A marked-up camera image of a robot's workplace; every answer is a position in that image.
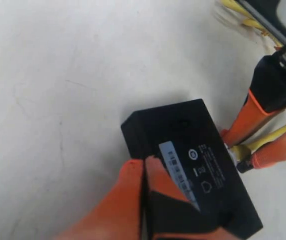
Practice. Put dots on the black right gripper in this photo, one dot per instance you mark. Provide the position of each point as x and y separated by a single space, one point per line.
266 95

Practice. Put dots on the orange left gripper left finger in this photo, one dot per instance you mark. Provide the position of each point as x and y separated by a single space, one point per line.
118 216

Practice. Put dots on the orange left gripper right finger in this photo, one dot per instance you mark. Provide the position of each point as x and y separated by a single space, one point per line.
170 215

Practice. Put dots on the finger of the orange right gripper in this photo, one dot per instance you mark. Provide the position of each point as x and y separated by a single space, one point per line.
262 153

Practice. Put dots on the small black box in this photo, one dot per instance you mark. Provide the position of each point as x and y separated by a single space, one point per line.
184 137

